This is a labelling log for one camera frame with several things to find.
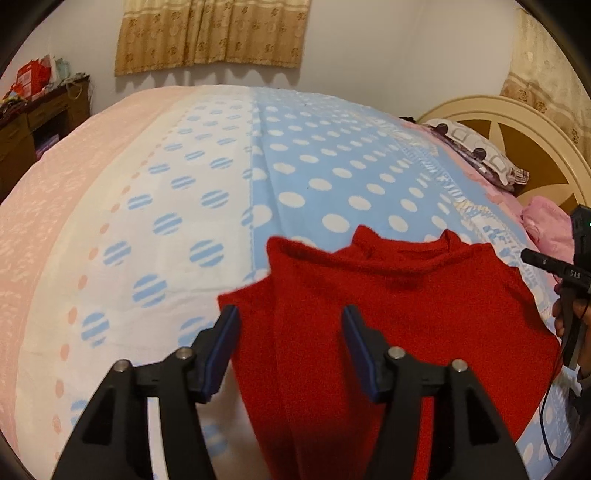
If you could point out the pink quilt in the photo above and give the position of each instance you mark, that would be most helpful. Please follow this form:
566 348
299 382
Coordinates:
549 226

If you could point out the pale teal bag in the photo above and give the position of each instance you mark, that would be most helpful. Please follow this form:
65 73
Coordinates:
62 71

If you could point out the bed with dotted sheet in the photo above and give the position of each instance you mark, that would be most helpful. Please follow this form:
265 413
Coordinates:
138 161

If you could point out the red gift bag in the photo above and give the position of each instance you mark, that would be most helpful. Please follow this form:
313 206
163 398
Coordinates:
32 78

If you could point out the beige window curtain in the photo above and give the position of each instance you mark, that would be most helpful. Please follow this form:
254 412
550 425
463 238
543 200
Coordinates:
212 32

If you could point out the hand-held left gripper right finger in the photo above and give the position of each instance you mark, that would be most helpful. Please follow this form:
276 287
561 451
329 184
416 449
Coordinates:
364 357

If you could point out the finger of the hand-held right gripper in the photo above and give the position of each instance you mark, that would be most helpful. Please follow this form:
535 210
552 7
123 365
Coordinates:
538 260

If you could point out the person's right hand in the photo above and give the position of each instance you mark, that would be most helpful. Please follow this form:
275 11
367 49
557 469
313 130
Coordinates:
560 318

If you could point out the cream wooden headboard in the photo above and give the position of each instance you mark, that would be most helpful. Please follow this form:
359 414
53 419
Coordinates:
531 134

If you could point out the pink storage box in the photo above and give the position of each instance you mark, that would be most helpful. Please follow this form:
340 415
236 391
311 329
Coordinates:
46 145

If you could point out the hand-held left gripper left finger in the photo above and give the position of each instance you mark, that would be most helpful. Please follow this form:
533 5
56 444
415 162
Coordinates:
221 355

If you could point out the patterned pillow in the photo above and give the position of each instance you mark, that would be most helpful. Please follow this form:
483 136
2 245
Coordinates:
480 147

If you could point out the red knitted sweater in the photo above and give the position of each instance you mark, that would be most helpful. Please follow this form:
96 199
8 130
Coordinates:
415 300

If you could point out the beige floral curtain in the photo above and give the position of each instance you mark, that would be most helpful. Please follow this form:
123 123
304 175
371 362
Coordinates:
545 83

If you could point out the dark wooden desk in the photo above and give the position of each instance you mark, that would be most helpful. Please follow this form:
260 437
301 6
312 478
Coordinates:
23 134

